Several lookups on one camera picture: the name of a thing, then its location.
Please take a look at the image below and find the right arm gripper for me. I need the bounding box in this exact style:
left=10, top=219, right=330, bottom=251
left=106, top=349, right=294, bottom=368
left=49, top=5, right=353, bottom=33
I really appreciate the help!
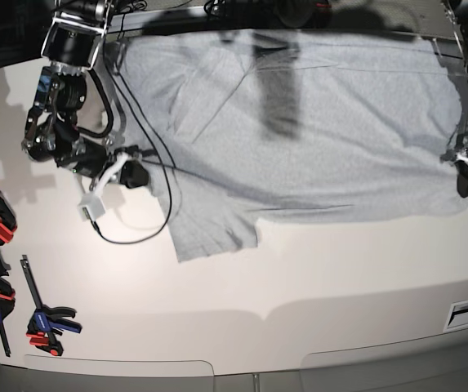
left=53, top=138, right=150, bottom=189

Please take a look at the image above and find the grey T-shirt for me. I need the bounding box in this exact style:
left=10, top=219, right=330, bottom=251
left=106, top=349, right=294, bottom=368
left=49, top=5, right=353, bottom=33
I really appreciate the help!
left=106, top=30, right=468, bottom=261

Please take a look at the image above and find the right arm black robot arm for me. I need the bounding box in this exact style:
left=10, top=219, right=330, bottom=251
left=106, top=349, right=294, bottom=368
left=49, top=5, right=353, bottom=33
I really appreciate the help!
left=22, top=1, right=118, bottom=181

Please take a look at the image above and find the blue black bar clamp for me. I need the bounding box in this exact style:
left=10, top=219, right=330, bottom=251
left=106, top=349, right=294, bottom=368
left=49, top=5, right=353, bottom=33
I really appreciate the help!
left=20, top=255, right=82, bottom=357

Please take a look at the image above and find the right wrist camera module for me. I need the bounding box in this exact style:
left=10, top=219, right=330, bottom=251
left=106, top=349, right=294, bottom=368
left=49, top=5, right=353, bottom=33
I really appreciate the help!
left=78, top=193, right=105, bottom=221

